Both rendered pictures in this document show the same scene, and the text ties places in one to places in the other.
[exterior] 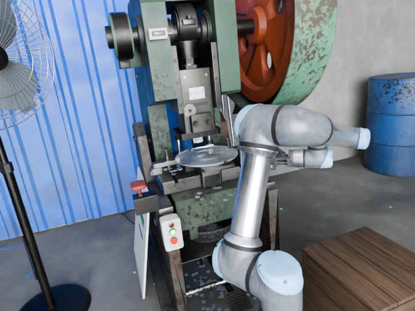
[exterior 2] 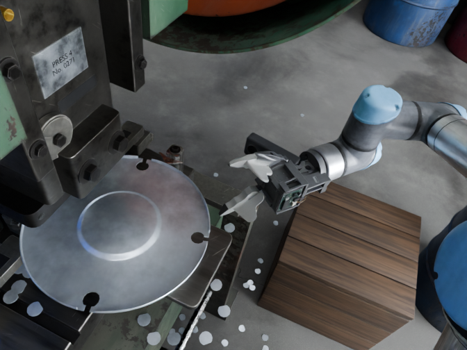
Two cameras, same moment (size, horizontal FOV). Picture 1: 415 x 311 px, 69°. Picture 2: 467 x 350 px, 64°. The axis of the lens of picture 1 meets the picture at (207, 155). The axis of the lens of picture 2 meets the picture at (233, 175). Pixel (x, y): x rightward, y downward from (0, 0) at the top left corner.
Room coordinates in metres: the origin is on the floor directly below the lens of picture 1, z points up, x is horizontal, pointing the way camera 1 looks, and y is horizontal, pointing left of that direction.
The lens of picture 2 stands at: (1.02, 0.18, 1.31)
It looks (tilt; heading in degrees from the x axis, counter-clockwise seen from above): 49 degrees down; 302
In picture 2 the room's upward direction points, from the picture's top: 12 degrees clockwise
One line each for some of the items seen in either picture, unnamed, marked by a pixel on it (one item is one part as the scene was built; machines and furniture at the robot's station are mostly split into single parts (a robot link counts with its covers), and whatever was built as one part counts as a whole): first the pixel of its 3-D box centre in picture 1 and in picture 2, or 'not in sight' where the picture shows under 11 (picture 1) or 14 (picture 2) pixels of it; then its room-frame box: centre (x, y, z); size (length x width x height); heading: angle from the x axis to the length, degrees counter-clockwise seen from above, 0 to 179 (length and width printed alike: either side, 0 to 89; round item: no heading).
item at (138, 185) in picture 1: (139, 191); not in sight; (1.13, 0.29, 0.72); 0.07 x 0.06 x 0.08; 17
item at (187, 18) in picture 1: (186, 45); not in sight; (1.44, 0.04, 1.27); 0.21 x 0.12 x 0.34; 17
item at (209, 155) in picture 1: (205, 155); (119, 222); (1.32, 0.01, 0.78); 0.29 x 0.29 x 0.01
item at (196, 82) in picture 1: (194, 98); (35, 69); (1.41, 0.03, 1.04); 0.17 x 0.15 x 0.30; 17
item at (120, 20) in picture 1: (128, 41); not in sight; (1.39, 0.28, 1.31); 0.22 x 0.12 x 0.22; 17
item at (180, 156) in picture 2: (241, 154); (174, 164); (1.38, -0.16, 0.75); 0.03 x 0.03 x 0.10; 17
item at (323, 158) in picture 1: (317, 157); (351, 153); (1.13, -0.44, 0.78); 0.11 x 0.08 x 0.09; 69
